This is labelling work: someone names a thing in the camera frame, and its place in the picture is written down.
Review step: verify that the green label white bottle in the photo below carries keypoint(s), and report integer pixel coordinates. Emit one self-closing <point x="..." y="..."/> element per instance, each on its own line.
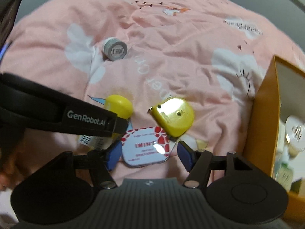
<point x="284" y="174"/>

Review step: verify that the yellow tape measure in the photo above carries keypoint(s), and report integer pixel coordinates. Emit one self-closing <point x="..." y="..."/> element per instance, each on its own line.
<point x="174" y="115"/>

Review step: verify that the pink printed bed quilt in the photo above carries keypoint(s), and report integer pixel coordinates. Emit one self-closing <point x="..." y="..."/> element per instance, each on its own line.
<point x="213" y="53"/>

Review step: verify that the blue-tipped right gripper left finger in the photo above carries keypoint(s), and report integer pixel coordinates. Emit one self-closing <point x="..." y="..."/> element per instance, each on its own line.
<point x="101" y="162"/>

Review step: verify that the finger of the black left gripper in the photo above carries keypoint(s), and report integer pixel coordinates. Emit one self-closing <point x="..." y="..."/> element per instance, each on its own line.
<point x="120" y="127"/>

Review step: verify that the operator left hand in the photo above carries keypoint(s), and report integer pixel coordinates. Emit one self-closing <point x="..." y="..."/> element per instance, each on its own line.
<point x="12" y="146"/>

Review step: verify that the dark wall strip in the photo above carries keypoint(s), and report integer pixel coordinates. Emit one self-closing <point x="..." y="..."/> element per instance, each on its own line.
<point x="298" y="4"/>

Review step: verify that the round silver embossed tin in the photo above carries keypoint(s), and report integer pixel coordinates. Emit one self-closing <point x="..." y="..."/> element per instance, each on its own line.
<point x="295" y="131"/>

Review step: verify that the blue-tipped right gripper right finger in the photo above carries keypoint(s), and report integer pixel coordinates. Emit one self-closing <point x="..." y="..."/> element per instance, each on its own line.
<point x="196" y="163"/>

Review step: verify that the orange cardboard storage box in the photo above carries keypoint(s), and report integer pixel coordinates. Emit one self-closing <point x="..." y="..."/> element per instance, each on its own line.
<point x="280" y="95"/>

